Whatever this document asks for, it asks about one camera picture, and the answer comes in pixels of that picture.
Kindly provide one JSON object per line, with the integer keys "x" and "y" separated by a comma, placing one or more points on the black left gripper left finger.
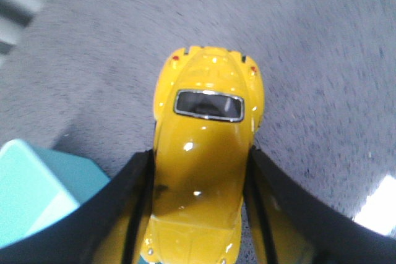
{"x": 109, "y": 228}

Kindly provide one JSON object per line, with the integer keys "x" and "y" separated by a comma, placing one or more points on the yellow toy beetle car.
{"x": 207, "y": 106}

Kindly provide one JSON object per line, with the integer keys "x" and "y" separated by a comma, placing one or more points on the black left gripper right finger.
{"x": 289, "y": 225}

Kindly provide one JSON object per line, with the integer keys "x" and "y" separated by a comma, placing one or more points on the light blue storage box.
{"x": 40, "y": 186}

